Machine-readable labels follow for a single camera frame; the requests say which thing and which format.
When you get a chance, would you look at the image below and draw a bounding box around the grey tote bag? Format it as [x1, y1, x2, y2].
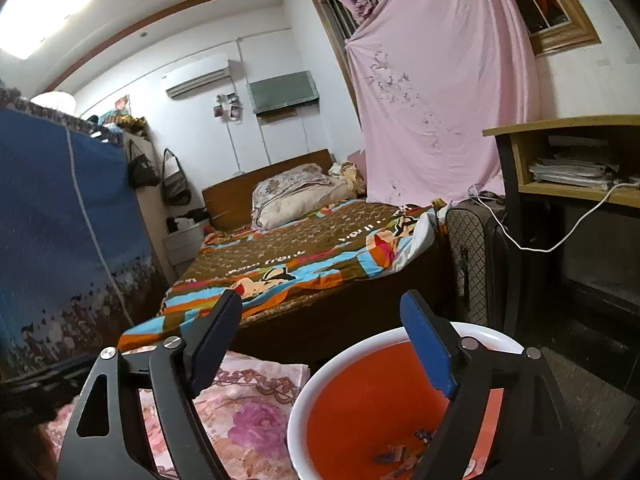
[160, 148, 193, 208]

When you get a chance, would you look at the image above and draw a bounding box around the black quilted suitcase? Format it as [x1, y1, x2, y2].
[444, 198, 522, 337]

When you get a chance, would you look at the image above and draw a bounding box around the white air conditioner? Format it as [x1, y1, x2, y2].
[164, 53, 232, 100]

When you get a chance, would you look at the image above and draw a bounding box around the pink hanging sheet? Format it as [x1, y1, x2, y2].
[344, 0, 542, 207]

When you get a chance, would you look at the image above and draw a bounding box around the bed with colourful blanket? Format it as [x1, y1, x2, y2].
[201, 148, 459, 369]
[116, 199, 452, 354]

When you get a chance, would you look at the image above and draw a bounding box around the ceiling light panel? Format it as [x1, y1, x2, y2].
[0, 0, 99, 59]

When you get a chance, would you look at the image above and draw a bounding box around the covered wall television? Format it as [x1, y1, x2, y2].
[246, 70, 321, 121]

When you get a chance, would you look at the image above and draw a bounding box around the wooden side shelf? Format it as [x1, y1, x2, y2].
[481, 114, 640, 342]

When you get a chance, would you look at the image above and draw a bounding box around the white cable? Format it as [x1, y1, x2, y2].
[466, 181, 640, 254]

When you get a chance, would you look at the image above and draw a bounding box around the white nightstand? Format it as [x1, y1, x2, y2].
[163, 221, 212, 268]

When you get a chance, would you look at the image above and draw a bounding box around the beige tall cabinet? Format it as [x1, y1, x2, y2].
[122, 129, 179, 282]

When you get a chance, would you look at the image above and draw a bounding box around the cream folded quilt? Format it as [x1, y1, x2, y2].
[254, 179, 362, 232]

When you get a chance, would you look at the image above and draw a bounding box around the wall socket cluster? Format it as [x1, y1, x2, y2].
[213, 92, 246, 124]

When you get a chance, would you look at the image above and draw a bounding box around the floral pillow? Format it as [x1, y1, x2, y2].
[251, 162, 334, 222]

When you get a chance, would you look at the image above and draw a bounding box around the barred window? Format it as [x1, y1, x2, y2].
[299, 0, 602, 129]

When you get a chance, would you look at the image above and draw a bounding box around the red basin with white rim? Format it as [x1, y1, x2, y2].
[286, 322, 527, 480]

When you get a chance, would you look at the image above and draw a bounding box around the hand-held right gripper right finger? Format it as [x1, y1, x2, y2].
[399, 289, 584, 480]

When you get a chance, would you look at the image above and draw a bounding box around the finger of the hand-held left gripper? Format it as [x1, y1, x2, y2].
[5, 355, 100, 397]

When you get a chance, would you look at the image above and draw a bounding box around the white round lampshade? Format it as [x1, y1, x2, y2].
[30, 90, 77, 117]

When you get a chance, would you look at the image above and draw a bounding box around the stack of papers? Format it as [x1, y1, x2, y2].
[528, 134, 622, 187]

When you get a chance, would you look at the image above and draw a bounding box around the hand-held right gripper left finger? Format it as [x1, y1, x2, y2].
[56, 289, 244, 480]

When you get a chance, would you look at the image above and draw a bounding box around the blue printed wardrobe cover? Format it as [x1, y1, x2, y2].
[0, 87, 172, 387]

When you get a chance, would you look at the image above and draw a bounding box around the black handbag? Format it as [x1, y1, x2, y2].
[127, 138, 163, 191]

